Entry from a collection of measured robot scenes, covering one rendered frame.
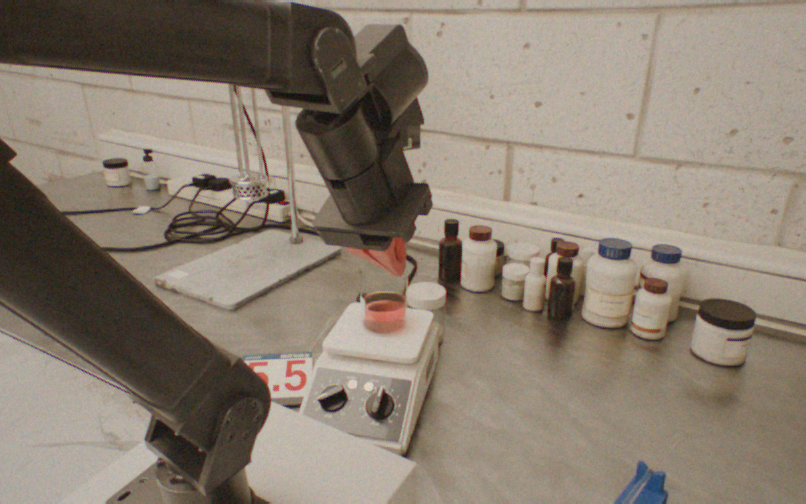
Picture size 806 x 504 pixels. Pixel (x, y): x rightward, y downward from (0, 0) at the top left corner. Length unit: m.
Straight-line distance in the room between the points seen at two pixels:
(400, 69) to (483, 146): 0.66
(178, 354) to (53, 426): 0.45
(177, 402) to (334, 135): 0.22
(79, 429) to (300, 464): 0.33
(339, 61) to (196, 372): 0.24
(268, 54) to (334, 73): 0.05
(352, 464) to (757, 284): 0.71
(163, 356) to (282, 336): 0.52
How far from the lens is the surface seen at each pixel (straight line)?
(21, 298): 0.38
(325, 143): 0.48
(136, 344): 0.41
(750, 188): 1.08
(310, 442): 0.62
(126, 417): 0.84
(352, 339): 0.75
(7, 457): 0.84
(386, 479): 0.57
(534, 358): 0.89
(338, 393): 0.70
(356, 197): 0.52
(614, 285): 0.96
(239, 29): 0.41
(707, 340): 0.95
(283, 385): 0.81
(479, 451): 0.72
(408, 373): 0.72
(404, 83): 0.53
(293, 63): 0.43
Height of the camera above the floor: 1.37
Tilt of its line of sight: 23 degrees down
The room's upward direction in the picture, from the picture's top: straight up
